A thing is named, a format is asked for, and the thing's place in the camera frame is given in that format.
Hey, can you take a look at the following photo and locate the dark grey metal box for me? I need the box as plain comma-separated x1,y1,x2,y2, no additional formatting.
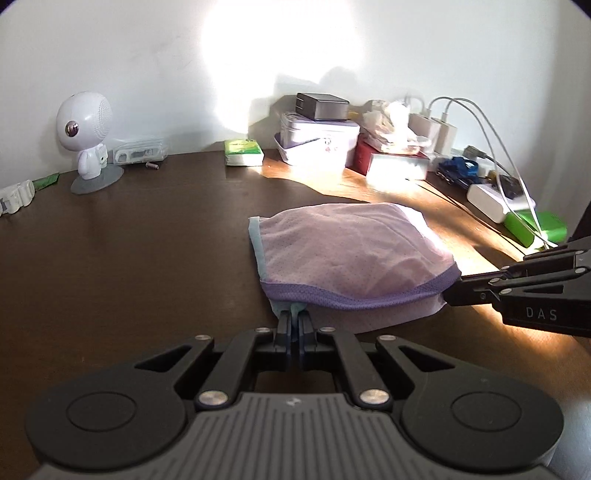
295,92,349,121

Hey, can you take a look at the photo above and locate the red and green box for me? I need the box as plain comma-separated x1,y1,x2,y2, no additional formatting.
355,138,430,182

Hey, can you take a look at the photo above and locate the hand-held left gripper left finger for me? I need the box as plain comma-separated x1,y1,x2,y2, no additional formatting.
134,310,293,411

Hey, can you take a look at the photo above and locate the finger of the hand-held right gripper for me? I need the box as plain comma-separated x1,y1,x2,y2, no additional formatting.
441,270,513,309
499,235,591,288

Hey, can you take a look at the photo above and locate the white wall charger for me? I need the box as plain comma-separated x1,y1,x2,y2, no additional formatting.
409,113,439,145
431,119,458,155

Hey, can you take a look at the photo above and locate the white robot-shaped camera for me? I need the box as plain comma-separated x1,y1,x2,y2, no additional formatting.
56,91,125,195

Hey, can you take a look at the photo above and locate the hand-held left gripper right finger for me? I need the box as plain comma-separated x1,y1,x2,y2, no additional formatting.
298,310,455,411

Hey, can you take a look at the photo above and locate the crumpled white tissue bag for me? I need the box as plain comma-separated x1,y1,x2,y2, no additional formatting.
360,99,428,155

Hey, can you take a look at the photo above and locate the pink and blue mesh vest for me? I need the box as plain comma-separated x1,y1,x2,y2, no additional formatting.
248,202,462,334

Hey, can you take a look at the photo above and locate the grey usb cable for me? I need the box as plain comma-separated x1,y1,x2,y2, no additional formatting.
464,145,513,176

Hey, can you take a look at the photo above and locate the white plastic buckle device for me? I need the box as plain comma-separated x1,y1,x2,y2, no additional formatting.
0,180,36,215

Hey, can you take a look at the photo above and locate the black electronic device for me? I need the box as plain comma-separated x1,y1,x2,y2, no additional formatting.
492,175,525,199

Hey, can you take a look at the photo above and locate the floral tin box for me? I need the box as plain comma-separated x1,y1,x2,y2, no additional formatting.
274,111,361,169

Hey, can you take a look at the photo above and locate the green tissue pack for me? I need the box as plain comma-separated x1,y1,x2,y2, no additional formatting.
224,138,265,167

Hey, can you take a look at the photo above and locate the white power bank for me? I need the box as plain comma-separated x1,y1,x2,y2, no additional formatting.
466,182,536,223

